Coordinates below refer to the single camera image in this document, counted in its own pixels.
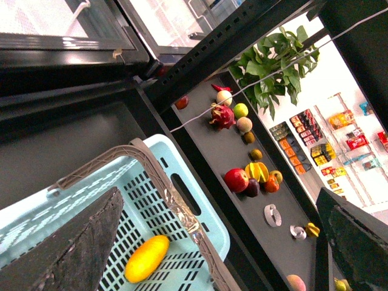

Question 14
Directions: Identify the white hanging cable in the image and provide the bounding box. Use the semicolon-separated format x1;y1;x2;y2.
169;0;388;133

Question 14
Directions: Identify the yellow starfruit right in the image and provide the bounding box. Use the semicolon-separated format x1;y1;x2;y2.
304;222;320;238

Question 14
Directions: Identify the yellow mango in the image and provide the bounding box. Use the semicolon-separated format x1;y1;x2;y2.
124;235;170;283

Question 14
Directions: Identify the brown kiwi left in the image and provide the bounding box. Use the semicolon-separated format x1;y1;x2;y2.
243;132;255;144

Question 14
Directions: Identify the red apple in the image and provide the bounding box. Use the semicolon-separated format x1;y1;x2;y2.
224;168;249;193

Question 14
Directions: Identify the red chili pepper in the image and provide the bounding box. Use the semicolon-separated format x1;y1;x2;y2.
211;84;232;92

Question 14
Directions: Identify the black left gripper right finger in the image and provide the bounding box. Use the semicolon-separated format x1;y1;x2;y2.
316;187;387;290

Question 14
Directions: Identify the small red fruit left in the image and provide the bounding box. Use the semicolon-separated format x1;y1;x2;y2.
175;95;190;110

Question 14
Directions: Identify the pink dragon fruit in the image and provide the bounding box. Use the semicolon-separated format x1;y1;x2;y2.
209;103;236;131

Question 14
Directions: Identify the yellow starfruit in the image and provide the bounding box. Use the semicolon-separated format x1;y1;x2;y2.
244;162;269;183
304;222;320;238

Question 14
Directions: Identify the white onion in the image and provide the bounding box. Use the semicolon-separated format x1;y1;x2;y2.
216;90;232;107

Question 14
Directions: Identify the glass top freezer near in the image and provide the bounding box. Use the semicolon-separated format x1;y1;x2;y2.
0;0;152;95

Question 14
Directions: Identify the yellow starfruit centre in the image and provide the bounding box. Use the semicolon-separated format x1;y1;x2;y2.
244;162;269;183

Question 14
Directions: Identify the green apple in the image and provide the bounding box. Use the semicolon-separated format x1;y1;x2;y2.
233;103;249;119

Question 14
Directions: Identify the pink peach front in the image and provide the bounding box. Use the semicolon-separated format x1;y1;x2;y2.
287;274;306;291

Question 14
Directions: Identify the orange persimmon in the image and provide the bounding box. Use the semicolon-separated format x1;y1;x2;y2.
263;175;279;193

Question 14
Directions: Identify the glass top freezer far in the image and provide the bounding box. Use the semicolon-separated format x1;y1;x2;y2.
118;0;243;56

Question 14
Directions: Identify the glass freezer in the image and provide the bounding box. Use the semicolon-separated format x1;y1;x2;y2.
118;0;243;56
0;0;152;95

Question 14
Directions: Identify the pale pink peach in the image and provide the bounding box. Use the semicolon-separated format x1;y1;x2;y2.
236;116;253;133

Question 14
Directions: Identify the black steel rack post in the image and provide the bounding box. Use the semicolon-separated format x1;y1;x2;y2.
145;0;325;112

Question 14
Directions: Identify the green potted plant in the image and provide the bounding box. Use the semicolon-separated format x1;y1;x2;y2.
229;25;319;119

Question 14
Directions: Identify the dark purple plum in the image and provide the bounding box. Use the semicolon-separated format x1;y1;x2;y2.
243;178;260;198

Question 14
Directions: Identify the green red mango fruit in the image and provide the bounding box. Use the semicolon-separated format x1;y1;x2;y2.
269;170;283;184

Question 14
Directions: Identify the brown kiwi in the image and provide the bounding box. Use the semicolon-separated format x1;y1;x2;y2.
249;149;263;161
243;132;255;144

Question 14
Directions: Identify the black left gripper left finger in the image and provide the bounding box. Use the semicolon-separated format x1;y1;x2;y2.
1;187;124;290

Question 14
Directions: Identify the brown kiwi right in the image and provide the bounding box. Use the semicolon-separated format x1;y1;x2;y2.
249;149;263;161

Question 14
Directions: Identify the white shelf with sauce bottles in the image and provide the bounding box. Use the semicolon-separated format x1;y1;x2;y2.
269;90;388;210

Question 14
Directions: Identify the clear tape ring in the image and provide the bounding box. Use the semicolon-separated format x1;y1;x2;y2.
263;204;283;227

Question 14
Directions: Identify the silver tape roll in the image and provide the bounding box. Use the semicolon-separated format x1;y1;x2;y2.
290;226;307;241

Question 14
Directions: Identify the light blue plastic basket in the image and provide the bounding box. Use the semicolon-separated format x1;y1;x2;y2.
1;135;238;290

